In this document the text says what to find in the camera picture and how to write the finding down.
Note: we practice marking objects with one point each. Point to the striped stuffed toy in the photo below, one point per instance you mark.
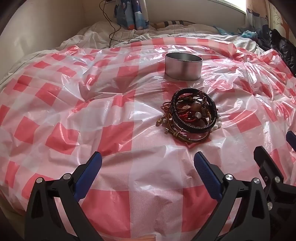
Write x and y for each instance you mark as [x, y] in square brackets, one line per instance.
[173, 23]

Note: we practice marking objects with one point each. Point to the black puffer jacket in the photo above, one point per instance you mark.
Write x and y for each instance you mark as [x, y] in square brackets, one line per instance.
[282, 46]

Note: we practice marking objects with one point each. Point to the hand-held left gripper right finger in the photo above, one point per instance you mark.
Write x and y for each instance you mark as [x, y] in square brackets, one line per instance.
[208, 173]

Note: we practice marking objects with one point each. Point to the red checkered plastic sheet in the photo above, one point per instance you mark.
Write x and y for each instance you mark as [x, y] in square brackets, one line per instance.
[92, 115]

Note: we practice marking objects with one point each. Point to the round metal tin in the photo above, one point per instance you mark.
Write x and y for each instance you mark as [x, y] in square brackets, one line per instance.
[182, 68]

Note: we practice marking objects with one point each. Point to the blue cartoon curtain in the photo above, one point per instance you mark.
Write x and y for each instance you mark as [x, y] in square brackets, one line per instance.
[133, 14]

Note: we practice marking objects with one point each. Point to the white striped quilt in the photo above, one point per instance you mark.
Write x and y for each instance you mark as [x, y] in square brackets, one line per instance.
[92, 34]

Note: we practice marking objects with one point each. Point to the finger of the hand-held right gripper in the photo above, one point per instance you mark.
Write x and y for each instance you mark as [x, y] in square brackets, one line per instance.
[291, 140]
[268, 166]

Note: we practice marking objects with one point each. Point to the pale cartoon curtain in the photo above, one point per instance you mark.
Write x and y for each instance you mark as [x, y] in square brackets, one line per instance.
[256, 16]

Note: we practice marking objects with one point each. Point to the blue plastic bag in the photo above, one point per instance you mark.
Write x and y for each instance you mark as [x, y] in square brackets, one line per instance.
[248, 34]

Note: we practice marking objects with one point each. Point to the tree print wardrobe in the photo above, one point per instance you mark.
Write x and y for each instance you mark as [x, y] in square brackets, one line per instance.
[281, 16]

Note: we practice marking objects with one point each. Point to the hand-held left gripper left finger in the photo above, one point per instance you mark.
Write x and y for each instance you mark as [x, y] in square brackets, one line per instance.
[90, 171]

